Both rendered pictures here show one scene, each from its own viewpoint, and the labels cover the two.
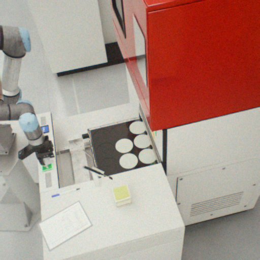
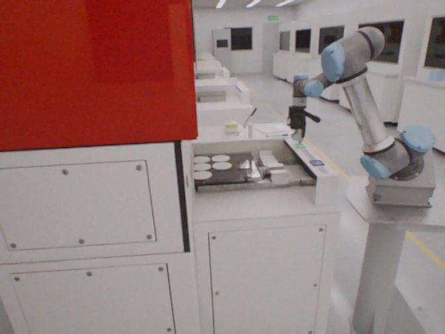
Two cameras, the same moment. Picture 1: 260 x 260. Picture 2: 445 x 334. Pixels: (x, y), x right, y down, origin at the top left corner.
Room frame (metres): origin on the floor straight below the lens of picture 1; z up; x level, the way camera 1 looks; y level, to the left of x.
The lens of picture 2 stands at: (2.61, 0.16, 1.50)
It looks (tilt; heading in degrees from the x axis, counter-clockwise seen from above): 22 degrees down; 185
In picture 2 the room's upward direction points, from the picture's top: 2 degrees counter-clockwise
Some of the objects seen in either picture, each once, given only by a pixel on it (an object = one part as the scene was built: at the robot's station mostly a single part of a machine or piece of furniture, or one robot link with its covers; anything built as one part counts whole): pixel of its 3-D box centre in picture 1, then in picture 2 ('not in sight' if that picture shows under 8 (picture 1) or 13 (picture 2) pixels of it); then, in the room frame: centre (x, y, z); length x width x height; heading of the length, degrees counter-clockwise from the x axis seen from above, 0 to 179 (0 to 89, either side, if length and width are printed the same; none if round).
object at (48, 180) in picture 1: (49, 155); (306, 167); (1.10, 0.47, 0.89); 0.55 x 0.09 x 0.14; 8
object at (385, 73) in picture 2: not in sight; (388, 62); (-3.86, 2.86, 1.00); 1.80 x 1.08 x 2.00; 8
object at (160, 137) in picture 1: (142, 101); (187, 158); (1.31, -0.10, 1.02); 0.82 x 0.03 x 0.40; 8
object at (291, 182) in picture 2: (101, 141); (248, 185); (1.19, 0.17, 0.84); 0.50 x 0.02 x 0.03; 98
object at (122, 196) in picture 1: (122, 196); (230, 128); (0.72, 0.07, 1.00); 0.07 x 0.07 x 0.07; 10
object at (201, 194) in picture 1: (190, 150); (130, 274); (1.35, -0.43, 0.41); 0.82 x 0.71 x 0.82; 8
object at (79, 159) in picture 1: (79, 162); (271, 167); (1.04, 0.30, 0.87); 0.36 x 0.08 x 0.03; 8
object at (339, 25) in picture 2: not in sight; (339, 56); (-6.04, 2.55, 1.00); 1.80 x 1.08 x 2.00; 8
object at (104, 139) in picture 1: (124, 145); (222, 166); (1.09, 0.04, 0.90); 0.34 x 0.34 x 0.01; 8
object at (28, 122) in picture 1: (30, 126); (300, 85); (0.98, 0.43, 1.28); 0.09 x 0.08 x 0.11; 18
